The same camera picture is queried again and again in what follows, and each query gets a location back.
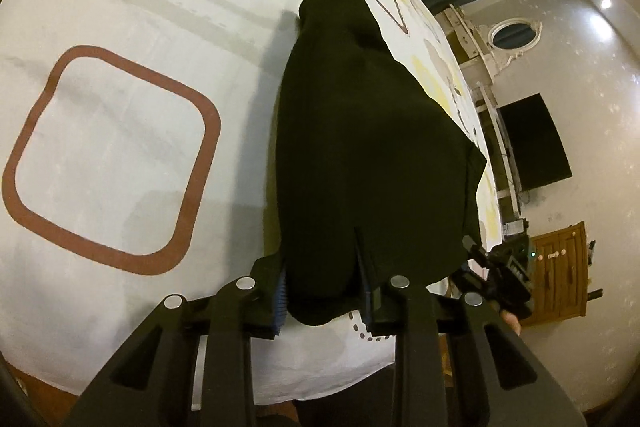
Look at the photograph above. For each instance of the wooden cabinet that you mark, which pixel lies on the wooden cabinet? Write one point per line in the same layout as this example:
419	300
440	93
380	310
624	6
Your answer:
555	277

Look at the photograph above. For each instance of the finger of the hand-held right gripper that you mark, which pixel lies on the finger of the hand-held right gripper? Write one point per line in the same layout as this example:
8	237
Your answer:
467	282
476	249

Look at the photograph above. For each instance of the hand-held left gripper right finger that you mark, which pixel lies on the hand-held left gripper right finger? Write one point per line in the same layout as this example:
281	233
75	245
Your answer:
366	302

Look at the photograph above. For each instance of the black wall television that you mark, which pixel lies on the black wall television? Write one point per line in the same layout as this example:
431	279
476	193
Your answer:
535	142

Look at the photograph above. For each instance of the white dresser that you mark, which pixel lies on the white dresser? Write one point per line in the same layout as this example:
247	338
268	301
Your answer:
470	67

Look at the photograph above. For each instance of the ceiling spotlight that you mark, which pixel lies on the ceiling spotlight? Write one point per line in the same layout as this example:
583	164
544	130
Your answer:
606	3

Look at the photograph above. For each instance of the oval white-framed mirror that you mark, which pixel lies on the oval white-framed mirror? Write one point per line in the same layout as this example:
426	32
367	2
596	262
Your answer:
515	36

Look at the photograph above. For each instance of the black pants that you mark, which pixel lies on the black pants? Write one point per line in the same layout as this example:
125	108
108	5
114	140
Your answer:
370	132

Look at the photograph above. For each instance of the person's right hand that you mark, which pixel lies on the person's right hand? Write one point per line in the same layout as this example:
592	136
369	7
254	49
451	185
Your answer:
511	323

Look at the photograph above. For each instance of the small grey device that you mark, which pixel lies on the small grey device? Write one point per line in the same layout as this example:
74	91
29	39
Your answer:
515	227

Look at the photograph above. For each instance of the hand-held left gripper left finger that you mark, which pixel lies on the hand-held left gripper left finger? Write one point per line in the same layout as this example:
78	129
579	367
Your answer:
281	307

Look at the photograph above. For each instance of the person's dark clothing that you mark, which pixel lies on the person's dark clothing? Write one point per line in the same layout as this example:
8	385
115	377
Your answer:
325	412

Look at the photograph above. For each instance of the printed white bed sheet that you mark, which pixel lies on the printed white bed sheet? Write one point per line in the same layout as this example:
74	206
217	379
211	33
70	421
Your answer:
125	132

